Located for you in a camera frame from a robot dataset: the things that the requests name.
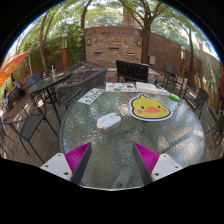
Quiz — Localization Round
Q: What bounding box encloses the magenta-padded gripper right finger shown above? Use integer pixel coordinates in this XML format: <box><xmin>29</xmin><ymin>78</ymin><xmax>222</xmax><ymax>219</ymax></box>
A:
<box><xmin>132</xmin><ymin>142</ymin><xmax>184</xmax><ymax>186</ymax></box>

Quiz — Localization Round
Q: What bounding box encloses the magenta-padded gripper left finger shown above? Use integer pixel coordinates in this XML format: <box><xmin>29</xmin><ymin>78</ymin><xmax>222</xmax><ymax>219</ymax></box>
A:
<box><xmin>39</xmin><ymin>142</ymin><xmax>93</xmax><ymax>185</ymax></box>

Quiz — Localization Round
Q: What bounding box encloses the white computer mouse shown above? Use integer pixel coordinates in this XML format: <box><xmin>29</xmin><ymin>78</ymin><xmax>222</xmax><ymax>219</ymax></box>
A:
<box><xmin>96</xmin><ymin>112</ymin><xmax>122</xmax><ymax>133</ymax></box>

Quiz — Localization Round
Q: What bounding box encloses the yellow duck-shaped mouse pad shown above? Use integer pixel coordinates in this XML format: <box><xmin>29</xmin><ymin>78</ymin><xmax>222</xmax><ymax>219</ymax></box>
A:
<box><xmin>128</xmin><ymin>93</ymin><xmax>173</xmax><ymax>122</ymax></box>

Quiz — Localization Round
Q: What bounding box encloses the black metal mesh chair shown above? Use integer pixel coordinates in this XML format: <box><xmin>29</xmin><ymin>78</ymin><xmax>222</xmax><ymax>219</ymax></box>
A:
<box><xmin>2</xmin><ymin>106</ymin><xmax>59</xmax><ymax>164</ymax></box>
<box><xmin>206</xmin><ymin>113</ymin><xmax>224</xmax><ymax>148</ymax></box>

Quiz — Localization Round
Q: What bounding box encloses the small white booklet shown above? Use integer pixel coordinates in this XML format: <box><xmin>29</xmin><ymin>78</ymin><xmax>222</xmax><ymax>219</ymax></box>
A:
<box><xmin>156</xmin><ymin>88</ymin><xmax>171</xmax><ymax>97</ymax></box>

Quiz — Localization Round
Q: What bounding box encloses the white number plate sign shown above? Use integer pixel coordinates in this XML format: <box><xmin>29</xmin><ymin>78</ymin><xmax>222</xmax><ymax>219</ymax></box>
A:
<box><xmin>77</xmin><ymin>88</ymin><xmax>106</xmax><ymax>106</ymax></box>

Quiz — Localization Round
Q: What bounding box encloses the dark round-backed garden chair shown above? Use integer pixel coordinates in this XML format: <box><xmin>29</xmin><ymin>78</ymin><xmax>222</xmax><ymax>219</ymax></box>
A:
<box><xmin>182</xmin><ymin>87</ymin><xmax>210</xmax><ymax>120</ymax></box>

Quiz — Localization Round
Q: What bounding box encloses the dark wicker chair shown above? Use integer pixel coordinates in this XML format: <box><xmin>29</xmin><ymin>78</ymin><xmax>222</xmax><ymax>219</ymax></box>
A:
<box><xmin>55</xmin><ymin>67</ymin><xmax>109</xmax><ymax>108</ymax></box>
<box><xmin>64</xmin><ymin>60</ymin><xmax>94</xmax><ymax>84</ymax></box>

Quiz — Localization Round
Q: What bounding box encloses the open white book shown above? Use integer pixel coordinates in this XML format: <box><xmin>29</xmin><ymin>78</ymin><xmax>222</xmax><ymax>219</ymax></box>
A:
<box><xmin>135</xmin><ymin>81</ymin><xmax>160</xmax><ymax>95</ymax></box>

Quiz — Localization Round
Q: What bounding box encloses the dark garden side table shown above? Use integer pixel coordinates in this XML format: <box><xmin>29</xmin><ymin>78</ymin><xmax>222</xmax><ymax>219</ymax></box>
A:
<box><xmin>27</xmin><ymin>70</ymin><xmax>74</xmax><ymax>126</ymax></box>

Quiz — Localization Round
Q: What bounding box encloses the blue chair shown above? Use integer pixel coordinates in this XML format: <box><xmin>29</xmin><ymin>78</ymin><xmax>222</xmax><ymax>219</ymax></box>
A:
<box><xmin>25</xmin><ymin>71</ymin><xmax>43</xmax><ymax>88</ymax></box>

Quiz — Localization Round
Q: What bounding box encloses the person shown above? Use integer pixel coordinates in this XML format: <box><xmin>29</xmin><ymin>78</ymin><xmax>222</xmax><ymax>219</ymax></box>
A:
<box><xmin>11</xmin><ymin>77</ymin><xmax>23</xmax><ymax>91</ymax></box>

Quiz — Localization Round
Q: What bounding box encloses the colourful sticker sheet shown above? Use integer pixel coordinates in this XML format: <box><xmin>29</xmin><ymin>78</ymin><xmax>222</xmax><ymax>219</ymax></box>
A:
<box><xmin>105</xmin><ymin>81</ymin><xmax>138</xmax><ymax>94</ymax></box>

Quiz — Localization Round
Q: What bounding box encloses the clear drink cup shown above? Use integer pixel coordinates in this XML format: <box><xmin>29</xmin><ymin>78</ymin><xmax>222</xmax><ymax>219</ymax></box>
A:
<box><xmin>49</xmin><ymin>64</ymin><xmax>57</xmax><ymax>78</ymax></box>

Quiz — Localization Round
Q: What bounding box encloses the dark folding chair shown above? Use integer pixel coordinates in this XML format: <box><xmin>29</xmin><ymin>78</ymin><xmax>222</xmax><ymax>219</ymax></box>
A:
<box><xmin>162</xmin><ymin>64</ymin><xmax>188</xmax><ymax>98</ymax></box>

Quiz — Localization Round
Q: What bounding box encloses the black slatted wooden chair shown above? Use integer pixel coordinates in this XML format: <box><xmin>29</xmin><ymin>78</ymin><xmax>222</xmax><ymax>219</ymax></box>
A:
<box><xmin>115</xmin><ymin>59</ymin><xmax>159</xmax><ymax>85</ymax></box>

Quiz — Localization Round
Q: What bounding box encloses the orange parasol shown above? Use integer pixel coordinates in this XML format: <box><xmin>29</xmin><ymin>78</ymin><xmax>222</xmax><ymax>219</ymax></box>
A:
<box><xmin>0</xmin><ymin>50</ymin><xmax>30</xmax><ymax>88</ymax></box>

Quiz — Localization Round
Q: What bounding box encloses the forked-trunk tree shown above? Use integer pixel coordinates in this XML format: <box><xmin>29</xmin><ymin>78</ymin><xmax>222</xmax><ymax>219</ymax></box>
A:
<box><xmin>118</xmin><ymin>0</ymin><xmax>168</xmax><ymax>64</ymax></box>

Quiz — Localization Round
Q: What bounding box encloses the leaning thin-trunk tree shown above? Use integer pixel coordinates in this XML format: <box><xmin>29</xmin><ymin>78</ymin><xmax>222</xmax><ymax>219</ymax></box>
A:
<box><xmin>33</xmin><ymin>6</ymin><xmax>64</xmax><ymax>73</ymax></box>

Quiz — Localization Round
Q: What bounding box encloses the wooden lamp post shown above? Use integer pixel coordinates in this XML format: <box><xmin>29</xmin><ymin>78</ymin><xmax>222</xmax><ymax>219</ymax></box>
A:
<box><xmin>61</xmin><ymin>32</ymin><xmax>69</xmax><ymax>71</ymax></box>
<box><xmin>179</xmin><ymin>45</ymin><xmax>187</xmax><ymax>77</ymax></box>

